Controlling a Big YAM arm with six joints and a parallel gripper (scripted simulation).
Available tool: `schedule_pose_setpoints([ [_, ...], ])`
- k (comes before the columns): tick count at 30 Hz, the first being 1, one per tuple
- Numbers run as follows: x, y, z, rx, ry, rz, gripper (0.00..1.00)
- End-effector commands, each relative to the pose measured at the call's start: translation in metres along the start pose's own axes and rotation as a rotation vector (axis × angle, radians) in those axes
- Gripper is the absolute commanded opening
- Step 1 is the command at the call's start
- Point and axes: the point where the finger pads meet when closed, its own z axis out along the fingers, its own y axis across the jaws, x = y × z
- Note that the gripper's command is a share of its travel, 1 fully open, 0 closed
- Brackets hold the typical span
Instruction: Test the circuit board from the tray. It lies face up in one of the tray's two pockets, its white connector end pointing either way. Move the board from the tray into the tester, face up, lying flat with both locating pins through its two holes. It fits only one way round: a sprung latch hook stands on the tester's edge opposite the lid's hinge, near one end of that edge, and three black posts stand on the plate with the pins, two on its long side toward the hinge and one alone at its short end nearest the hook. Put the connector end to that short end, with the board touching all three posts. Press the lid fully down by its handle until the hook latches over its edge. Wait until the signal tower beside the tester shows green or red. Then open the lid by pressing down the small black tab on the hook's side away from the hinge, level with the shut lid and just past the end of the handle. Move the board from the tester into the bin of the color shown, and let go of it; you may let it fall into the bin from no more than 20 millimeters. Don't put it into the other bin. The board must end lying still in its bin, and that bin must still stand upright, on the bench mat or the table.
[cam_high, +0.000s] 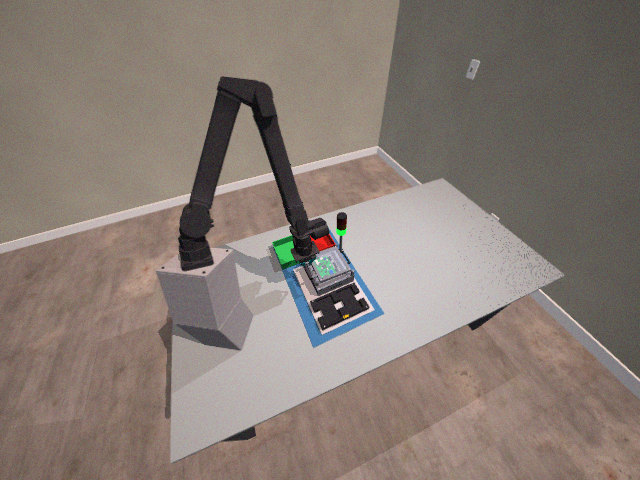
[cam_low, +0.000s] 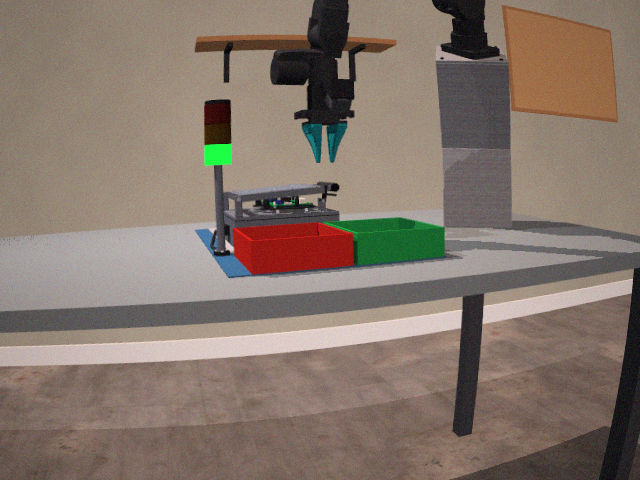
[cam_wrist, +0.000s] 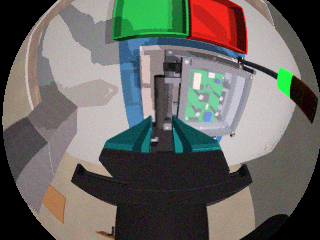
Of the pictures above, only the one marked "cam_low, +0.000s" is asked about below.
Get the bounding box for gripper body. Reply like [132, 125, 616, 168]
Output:
[294, 110, 354, 126]

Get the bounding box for green open-top bin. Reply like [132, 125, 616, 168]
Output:
[322, 217, 445, 265]

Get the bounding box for green circuit board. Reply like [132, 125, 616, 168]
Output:
[269, 197, 312, 207]

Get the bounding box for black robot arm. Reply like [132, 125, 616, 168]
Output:
[270, 0, 500, 112]

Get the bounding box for red bin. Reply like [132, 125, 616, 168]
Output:
[233, 222, 354, 275]

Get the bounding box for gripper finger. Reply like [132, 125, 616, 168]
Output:
[326, 124, 347, 163]
[302, 124, 322, 163]

